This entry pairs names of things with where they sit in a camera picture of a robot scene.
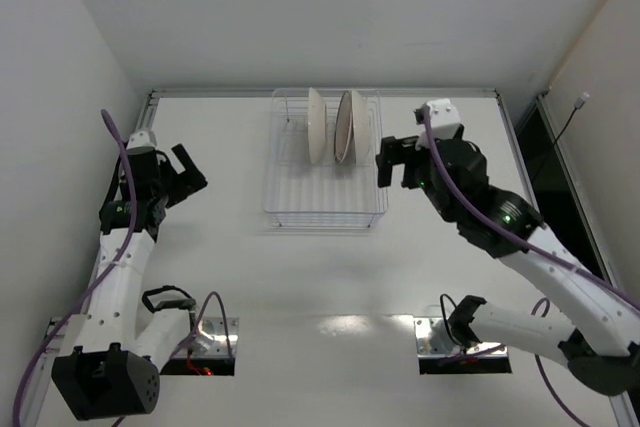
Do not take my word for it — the black wall cable white plug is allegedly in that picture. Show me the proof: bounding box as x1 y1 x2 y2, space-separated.
531 92 590 182

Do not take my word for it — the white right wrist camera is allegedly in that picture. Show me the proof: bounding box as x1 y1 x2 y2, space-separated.
414 98 462 146

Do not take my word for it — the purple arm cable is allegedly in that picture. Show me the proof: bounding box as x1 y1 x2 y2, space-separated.
417 106 640 427
12 108 236 427

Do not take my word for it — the orange rimmed flower plate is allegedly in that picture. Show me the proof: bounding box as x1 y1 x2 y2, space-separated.
351 90 371 166

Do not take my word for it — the metal base plate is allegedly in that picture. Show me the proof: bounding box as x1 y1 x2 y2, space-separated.
44 315 240 362
414 316 509 361

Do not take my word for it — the white wire dish rack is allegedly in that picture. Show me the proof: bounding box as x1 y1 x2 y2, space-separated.
263 88 388 230

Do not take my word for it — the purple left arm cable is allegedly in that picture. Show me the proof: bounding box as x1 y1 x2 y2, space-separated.
12 108 236 427

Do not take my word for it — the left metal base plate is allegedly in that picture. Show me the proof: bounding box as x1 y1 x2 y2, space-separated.
44 315 240 362

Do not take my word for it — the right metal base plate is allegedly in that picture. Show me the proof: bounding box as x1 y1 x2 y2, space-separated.
414 316 509 361

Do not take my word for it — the aluminium table frame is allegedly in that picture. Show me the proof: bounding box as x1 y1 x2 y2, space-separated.
14 86 640 427

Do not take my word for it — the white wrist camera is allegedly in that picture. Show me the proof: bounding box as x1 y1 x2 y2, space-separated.
414 98 462 146
126 129 157 155

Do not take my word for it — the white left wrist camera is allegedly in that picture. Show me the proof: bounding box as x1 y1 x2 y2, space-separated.
126 129 157 155

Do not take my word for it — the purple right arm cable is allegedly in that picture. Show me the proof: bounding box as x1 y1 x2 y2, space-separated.
417 106 640 427

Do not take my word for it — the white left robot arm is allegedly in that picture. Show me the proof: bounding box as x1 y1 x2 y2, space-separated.
52 144 208 421

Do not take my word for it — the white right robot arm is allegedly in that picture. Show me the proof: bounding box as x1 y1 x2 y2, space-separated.
376 136 639 397

